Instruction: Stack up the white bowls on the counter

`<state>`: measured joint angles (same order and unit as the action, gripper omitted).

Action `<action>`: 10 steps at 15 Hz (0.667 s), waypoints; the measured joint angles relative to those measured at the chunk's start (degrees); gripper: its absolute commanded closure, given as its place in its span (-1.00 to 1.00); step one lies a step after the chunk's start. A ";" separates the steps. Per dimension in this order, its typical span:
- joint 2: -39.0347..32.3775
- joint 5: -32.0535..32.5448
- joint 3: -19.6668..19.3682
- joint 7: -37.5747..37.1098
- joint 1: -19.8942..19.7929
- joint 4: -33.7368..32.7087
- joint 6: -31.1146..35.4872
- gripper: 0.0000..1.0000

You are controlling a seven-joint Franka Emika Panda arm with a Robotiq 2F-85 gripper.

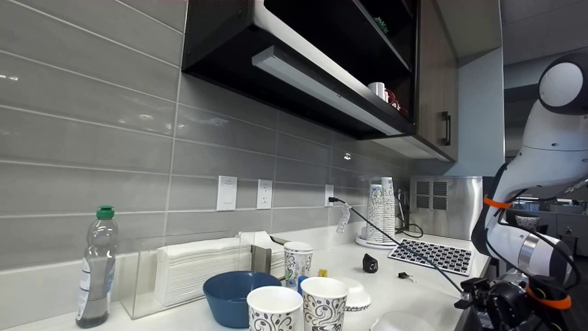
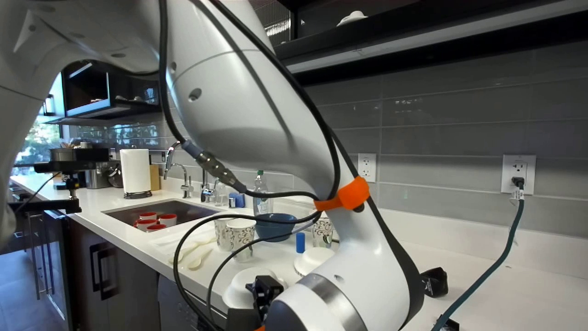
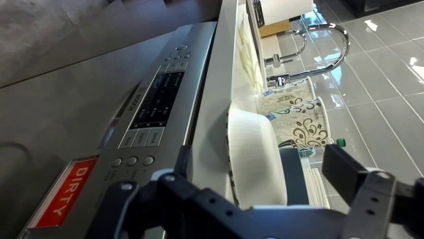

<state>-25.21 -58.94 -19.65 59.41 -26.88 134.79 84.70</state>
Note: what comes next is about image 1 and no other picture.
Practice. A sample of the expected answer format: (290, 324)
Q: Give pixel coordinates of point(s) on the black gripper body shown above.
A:
(498, 305)

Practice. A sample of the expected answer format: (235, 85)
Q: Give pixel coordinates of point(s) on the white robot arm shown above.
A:
(551, 153)

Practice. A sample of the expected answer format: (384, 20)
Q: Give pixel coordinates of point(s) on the tall paper cup stack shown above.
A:
(389, 212)
(375, 212)

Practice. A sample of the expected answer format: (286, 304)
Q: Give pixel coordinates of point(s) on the white napkin stack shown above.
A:
(194, 269)

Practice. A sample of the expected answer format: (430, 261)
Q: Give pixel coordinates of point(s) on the stainless steel appliance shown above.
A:
(461, 208)

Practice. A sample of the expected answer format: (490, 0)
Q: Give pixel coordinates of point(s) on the black rounded object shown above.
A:
(369, 263)

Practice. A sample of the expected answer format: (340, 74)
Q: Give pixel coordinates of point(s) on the black patterned paper cup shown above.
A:
(323, 305)
(272, 305)

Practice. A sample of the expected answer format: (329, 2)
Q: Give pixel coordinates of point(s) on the small yellow object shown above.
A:
(321, 272)

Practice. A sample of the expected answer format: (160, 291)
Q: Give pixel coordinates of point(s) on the small white container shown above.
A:
(297, 259)

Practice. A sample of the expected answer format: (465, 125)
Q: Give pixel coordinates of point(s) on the red mug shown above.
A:
(397, 103)

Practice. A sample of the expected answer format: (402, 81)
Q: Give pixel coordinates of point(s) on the white mug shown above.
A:
(376, 92)

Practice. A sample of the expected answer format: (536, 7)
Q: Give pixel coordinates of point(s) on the dark blue bowl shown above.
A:
(229, 300)

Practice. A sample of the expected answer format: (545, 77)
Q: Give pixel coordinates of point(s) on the clear acrylic box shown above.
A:
(137, 276)

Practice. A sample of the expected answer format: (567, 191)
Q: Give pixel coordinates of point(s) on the black upper cabinet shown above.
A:
(220, 37)

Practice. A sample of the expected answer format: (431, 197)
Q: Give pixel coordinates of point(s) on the clear bottle green cap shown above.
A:
(93, 276)

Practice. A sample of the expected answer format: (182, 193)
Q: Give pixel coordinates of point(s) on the white wall outlet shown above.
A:
(329, 188)
(264, 193)
(226, 193)

